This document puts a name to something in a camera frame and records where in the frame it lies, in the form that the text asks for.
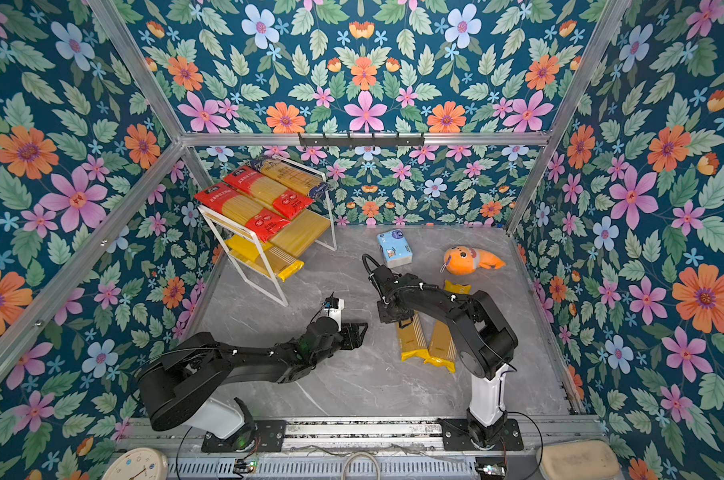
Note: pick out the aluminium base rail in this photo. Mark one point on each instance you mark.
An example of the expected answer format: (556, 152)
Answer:
(364, 448)

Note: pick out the black wall hook rail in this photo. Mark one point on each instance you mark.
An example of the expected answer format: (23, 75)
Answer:
(348, 140)

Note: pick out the yellow Pastatime spaghetti pack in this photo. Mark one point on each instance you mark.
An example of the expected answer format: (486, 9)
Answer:
(267, 260)

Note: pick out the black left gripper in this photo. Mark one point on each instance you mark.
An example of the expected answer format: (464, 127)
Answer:
(348, 330)

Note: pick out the orange plush fish toy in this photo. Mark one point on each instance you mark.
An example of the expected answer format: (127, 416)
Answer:
(463, 260)

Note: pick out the white round clock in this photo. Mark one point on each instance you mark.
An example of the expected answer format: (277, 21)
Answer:
(139, 464)

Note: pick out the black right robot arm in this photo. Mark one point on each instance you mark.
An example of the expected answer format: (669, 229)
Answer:
(484, 340)

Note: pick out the red spaghetti pack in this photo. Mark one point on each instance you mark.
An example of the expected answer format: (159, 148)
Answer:
(242, 209)
(282, 199)

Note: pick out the beige cushion pad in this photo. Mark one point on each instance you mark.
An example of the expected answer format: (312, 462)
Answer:
(580, 460)

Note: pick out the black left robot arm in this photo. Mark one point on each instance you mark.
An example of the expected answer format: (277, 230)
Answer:
(177, 388)

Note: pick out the light blue tissue pack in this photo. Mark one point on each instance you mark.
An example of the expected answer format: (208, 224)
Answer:
(395, 249)

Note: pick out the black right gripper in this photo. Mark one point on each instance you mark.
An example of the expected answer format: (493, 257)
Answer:
(384, 317)

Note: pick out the white frame wooden shelf rack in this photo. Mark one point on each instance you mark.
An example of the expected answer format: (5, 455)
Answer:
(314, 226)

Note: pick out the blue gold spaghetti pack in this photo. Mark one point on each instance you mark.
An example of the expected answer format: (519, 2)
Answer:
(299, 179)

